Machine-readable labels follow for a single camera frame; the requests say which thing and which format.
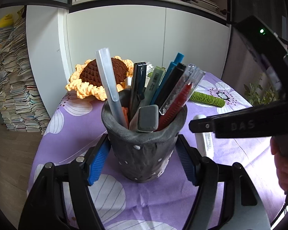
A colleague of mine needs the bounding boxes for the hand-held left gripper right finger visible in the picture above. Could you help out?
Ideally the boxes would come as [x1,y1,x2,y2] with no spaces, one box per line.
[176,135,271,230]

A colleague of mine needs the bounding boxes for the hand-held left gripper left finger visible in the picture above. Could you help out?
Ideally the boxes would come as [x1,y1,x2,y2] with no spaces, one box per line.
[18,134,111,230]

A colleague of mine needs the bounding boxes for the green crochet stem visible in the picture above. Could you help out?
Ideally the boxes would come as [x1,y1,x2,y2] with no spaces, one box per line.
[191,91,226,108]

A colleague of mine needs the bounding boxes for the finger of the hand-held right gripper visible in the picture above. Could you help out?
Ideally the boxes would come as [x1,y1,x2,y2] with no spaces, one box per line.
[189,115,217,134]

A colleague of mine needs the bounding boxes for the black utility knife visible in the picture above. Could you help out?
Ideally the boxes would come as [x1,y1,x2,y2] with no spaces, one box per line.
[129,62,147,123]

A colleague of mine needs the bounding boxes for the person's right hand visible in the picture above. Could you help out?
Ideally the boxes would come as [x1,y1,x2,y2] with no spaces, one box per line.
[270,136,288,195]

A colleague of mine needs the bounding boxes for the green potted plant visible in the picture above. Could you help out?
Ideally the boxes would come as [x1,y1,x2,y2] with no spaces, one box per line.
[243,81,279,106]

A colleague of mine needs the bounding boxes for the grey felt pen holder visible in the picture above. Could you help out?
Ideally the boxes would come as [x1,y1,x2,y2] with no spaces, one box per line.
[101,99,188,184]

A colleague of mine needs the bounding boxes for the wide stack of flat magazines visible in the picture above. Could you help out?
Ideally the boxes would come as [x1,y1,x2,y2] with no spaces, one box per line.
[181,0,219,11]

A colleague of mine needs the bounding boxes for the blue pen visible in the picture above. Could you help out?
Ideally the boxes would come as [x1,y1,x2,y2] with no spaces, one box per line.
[150,52,185,106]

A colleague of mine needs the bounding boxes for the red pen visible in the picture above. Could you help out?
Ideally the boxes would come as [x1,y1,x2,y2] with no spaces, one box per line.
[156,83,194,131]

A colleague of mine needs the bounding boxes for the white bookcase cabinet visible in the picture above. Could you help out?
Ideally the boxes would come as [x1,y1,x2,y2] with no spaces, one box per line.
[25,0,233,123]

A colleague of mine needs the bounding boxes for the black pen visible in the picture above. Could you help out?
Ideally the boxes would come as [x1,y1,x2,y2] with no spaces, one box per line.
[156,63,187,107]

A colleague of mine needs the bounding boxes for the white correction tape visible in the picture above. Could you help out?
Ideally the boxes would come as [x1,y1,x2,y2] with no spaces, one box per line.
[193,114,215,160]

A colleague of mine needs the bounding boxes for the light green highlighter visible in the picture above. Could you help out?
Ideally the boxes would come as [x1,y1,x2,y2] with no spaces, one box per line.
[134,65,167,116]

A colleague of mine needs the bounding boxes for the purple floral tablecloth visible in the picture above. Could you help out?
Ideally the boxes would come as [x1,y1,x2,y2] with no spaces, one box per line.
[26,71,288,230]

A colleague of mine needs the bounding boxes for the grey eraser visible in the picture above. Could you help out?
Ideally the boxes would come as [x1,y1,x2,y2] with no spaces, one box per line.
[137,105,159,133]

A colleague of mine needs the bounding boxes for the frosted translucent pen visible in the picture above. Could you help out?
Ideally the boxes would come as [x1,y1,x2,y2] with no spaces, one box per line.
[95,48,130,129]

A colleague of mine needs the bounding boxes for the crochet sunflower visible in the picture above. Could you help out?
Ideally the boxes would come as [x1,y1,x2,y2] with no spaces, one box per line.
[65,56,135,101]

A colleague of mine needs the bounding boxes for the clear capped patterned pen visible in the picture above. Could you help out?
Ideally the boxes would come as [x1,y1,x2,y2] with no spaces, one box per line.
[159,63,206,116]

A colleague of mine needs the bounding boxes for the tall pile of papers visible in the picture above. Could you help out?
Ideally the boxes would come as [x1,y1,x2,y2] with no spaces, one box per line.
[0,17,51,135]

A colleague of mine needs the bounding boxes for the yellow plush toy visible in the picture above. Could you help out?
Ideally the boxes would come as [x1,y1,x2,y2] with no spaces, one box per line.
[0,7,25,34]

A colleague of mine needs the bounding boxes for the orange highlighter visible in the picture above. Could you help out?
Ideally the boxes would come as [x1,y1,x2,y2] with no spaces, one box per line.
[121,107,130,129]

